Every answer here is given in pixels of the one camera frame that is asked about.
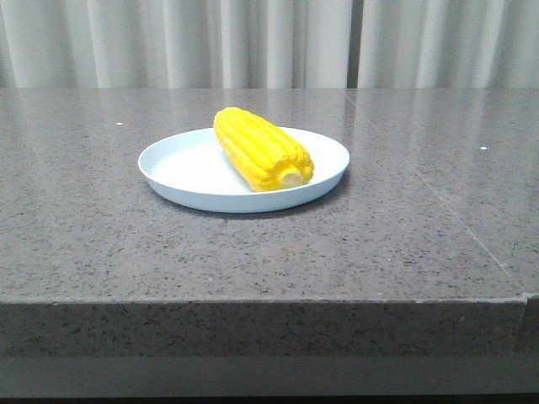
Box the light blue round plate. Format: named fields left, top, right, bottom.
left=138, top=127, right=350, bottom=214

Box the yellow corn cob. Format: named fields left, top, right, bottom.
left=213, top=107, right=315, bottom=192

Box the white pleated curtain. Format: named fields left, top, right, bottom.
left=1, top=1, right=538, bottom=88

